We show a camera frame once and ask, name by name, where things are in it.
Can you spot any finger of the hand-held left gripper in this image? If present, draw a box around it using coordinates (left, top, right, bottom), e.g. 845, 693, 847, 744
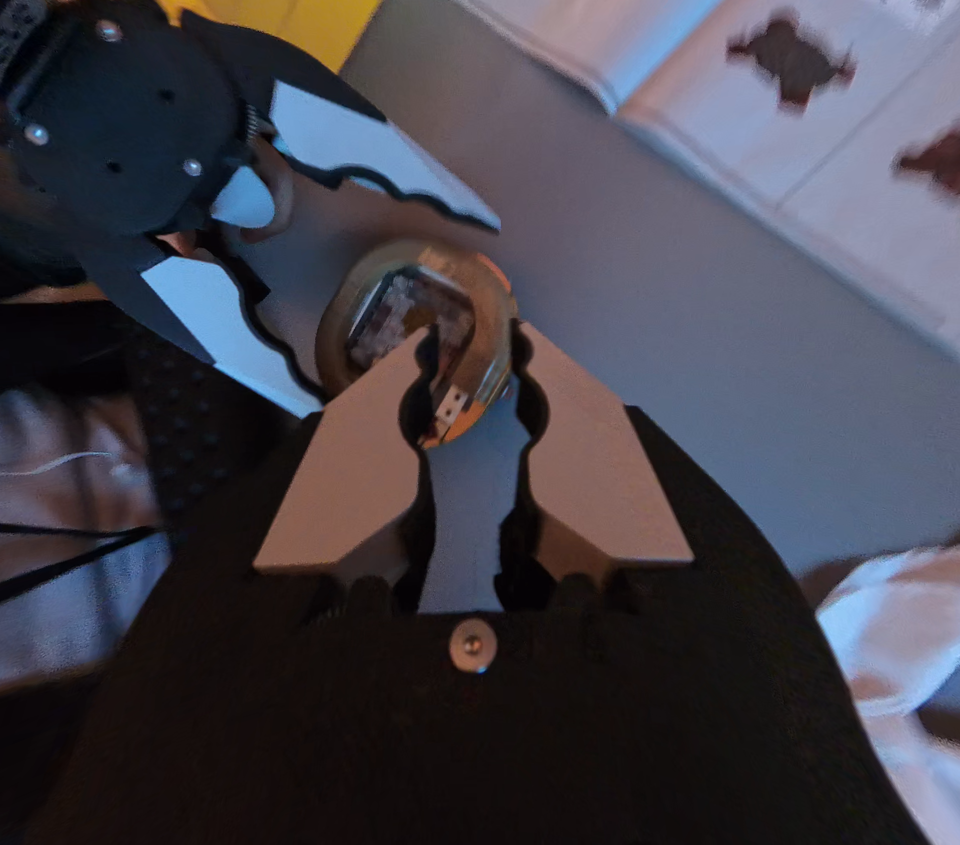
266, 78, 502, 235
139, 254, 330, 420

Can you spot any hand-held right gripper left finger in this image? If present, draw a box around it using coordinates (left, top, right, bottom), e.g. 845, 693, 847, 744
253, 326, 444, 612

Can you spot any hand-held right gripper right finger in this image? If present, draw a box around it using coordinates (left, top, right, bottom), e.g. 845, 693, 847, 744
491, 320, 695, 612

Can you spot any round toy brick model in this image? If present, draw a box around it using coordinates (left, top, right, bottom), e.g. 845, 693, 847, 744
315, 239, 520, 449

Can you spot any grey desk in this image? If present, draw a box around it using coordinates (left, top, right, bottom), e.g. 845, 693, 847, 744
225, 0, 960, 617

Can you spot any person's left hand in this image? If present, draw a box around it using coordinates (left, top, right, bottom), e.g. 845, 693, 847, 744
246, 155, 300, 242

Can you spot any black perforated pad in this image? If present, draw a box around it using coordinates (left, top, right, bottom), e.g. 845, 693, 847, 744
123, 327, 316, 546

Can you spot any black perforated chair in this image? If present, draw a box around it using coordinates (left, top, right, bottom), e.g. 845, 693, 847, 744
0, 293, 151, 404

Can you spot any person's grey hoodie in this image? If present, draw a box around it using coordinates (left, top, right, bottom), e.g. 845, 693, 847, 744
0, 387, 174, 689

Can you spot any white cloth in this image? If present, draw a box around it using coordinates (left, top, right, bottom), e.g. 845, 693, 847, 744
816, 548, 960, 845

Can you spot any thin white wire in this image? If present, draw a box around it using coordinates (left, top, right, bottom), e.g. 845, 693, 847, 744
0, 449, 115, 480

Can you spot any black drawstring cord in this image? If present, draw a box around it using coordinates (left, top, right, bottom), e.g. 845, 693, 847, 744
0, 522, 160, 539
0, 530, 160, 605

